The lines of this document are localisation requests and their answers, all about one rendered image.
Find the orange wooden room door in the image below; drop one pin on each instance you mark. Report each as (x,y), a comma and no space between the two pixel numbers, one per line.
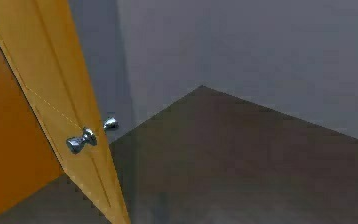
(53,66)

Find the silver round door knob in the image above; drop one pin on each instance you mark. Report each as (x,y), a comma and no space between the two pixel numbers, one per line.
(80,141)
(110,124)

